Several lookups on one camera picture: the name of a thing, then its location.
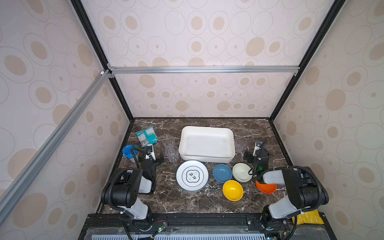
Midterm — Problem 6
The white plate green line emblem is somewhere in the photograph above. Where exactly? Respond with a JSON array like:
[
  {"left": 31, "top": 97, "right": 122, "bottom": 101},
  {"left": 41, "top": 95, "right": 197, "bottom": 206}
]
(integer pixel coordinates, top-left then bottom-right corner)
[{"left": 176, "top": 160, "right": 209, "bottom": 193}]

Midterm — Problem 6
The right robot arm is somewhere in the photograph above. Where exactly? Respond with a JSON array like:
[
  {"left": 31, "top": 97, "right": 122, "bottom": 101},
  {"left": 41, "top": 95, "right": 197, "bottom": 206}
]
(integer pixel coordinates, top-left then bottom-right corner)
[{"left": 243, "top": 148, "right": 329, "bottom": 229}]

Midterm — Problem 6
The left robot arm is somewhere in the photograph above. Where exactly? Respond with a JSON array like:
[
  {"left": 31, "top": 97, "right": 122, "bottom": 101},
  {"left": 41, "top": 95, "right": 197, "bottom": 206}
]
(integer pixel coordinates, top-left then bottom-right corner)
[{"left": 101, "top": 154, "right": 164, "bottom": 223}]

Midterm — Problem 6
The white plastic bin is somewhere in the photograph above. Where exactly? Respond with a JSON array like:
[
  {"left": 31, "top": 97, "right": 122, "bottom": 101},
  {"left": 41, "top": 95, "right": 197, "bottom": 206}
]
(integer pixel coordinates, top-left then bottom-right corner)
[{"left": 179, "top": 126, "right": 236, "bottom": 164}]

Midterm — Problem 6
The cream white bowl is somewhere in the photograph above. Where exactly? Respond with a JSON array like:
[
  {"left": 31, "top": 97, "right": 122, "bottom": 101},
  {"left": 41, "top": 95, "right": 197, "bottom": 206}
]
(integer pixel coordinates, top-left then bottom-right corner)
[{"left": 232, "top": 163, "right": 252, "bottom": 183}]

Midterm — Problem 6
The blue lidded cup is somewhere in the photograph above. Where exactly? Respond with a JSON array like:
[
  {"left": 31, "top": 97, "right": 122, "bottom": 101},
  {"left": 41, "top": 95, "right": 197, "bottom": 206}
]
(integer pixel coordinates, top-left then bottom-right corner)
[{"left": 122, "top": 145, "right": 140, "bottom": 163}]

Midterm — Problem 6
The orange bowl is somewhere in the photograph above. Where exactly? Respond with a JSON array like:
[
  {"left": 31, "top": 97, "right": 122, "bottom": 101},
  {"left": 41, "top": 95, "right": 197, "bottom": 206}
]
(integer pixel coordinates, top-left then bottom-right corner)
[{"left": 255, "top": 181, "right": 277, "bottom": 194}]

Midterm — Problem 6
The clear plastic cup front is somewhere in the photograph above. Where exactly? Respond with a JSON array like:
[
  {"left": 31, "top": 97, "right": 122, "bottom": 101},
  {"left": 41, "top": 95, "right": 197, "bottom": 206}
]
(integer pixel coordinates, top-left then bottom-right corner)
[{"left": 165, "top": 145, "right": 179, "bottom": 163}]

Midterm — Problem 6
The clear plastic cup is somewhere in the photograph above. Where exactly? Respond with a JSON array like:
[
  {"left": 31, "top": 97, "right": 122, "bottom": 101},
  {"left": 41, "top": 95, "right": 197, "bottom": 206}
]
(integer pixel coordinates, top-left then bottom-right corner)
[
  {"left": 162, "top": 138, "right": 176, "bottom": 149},
  {"left": 165, "top": 145, "right": 179, "bottom": 163}
]

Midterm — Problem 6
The green snack packet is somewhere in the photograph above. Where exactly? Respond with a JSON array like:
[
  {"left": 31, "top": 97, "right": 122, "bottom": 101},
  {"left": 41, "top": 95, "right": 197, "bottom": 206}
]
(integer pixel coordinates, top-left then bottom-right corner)
[{"left": 136, "top": 127, "right": 158, "bottom": 148}]

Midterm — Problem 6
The clear plastic cup rear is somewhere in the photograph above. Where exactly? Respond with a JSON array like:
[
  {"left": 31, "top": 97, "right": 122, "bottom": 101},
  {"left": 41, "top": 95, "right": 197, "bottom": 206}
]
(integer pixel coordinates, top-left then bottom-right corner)
[{"left": 162, "top": 138, "right": 176, "bottom": 149}]

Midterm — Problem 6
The yellow bowl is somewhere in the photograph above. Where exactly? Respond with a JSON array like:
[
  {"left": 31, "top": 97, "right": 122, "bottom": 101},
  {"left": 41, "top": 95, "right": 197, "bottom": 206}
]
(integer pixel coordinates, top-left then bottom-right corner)
[{"left": 223, "top": 180, "right": 244, "bottom": 202}]

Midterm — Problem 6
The blue bowl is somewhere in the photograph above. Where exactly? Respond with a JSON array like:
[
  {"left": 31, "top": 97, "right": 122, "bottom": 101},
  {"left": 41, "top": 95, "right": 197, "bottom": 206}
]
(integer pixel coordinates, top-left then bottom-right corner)
[{"left": 213, "top": 164, "right": 233, "bottom": 183}]

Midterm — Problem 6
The yellow snack bag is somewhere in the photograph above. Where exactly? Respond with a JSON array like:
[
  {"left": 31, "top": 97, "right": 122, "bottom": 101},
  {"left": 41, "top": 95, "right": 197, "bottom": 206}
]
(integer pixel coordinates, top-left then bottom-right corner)
[{"left": 297, "top": 210, "right": 324, "bottom": 225}]

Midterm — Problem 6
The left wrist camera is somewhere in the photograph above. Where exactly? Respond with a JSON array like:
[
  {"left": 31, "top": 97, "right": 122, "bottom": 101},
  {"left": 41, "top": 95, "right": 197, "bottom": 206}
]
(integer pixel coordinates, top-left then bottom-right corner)
[{"left": 145, "top": 145, "right": 156, "bottom": 162}]

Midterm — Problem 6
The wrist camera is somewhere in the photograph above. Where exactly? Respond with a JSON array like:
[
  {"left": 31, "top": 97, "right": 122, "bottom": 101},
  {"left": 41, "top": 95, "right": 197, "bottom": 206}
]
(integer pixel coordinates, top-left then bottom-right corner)
[
  {"left": 253, "top": 141, "right": 268, "bottom": 157},
  {"left": 145, "top": 145, "right": 156, "bottom": 162}
]

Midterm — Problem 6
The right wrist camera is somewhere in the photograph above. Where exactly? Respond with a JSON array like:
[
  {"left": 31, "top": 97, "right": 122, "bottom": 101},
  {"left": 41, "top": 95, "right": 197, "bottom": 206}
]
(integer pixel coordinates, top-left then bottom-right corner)
[{"left": 253, "top": 141, "right": 268, "bottom": 157}]

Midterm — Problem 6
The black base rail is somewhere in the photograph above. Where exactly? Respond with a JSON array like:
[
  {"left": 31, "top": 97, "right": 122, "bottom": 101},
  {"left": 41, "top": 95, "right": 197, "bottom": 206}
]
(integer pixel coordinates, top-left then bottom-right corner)
[{"left": 78, "top": 213, "right": 336, "bottom": 240}]

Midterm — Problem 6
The horizontal aluminium rail back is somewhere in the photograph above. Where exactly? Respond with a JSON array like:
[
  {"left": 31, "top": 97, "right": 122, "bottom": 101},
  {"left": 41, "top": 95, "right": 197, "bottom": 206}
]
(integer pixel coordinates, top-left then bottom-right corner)
[{"left": 110, "top": 66, "right": 300, "bottom": 75}]

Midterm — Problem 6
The aluminium rail left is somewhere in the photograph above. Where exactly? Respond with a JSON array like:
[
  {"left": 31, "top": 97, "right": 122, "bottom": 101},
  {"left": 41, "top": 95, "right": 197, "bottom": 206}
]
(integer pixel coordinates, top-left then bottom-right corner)
[{"left": 1, "top": 69, "right": 112, "bottom": 225}]

